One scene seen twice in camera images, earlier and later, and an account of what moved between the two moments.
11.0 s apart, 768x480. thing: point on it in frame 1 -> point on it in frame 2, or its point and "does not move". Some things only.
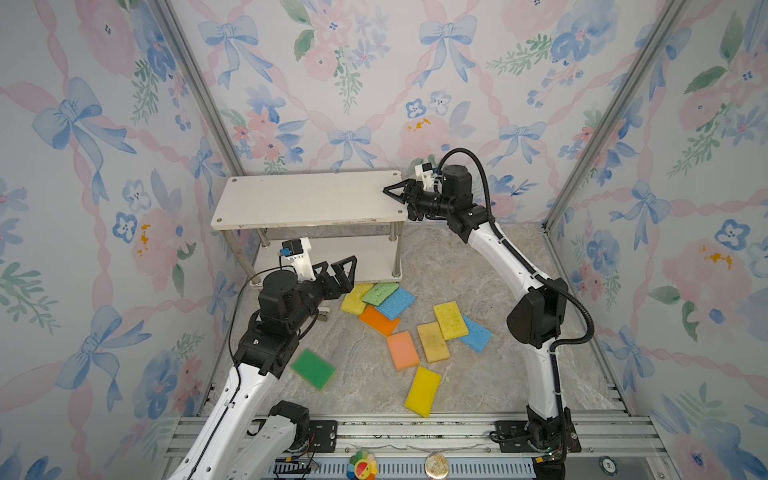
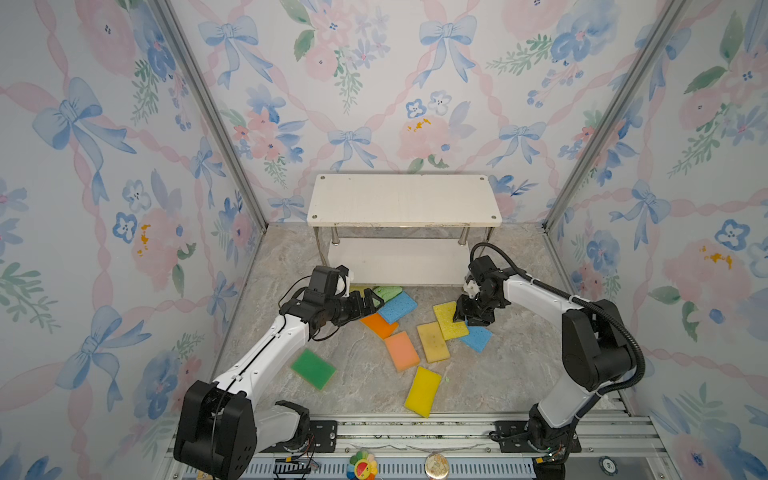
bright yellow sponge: [450, 320] does not move
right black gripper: [411, 190] -> [462, 311]
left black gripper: [333, 292] -> [357, 310]
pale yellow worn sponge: [433, 342] does not move
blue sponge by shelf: [397, 304] does not move
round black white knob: [608, 465] does not move
